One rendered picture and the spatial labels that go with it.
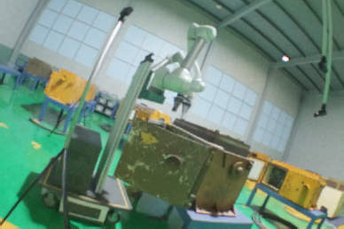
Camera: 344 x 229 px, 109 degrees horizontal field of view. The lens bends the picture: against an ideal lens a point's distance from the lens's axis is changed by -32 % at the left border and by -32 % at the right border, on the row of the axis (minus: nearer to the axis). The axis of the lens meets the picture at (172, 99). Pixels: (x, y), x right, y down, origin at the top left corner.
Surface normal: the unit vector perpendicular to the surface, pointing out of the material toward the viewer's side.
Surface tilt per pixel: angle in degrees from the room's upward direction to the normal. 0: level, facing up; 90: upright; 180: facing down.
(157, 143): 90
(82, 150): 90
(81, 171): 90
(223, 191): 90
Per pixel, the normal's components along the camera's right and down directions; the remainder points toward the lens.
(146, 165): -0.13, -0.15
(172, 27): 0.29, 0.02
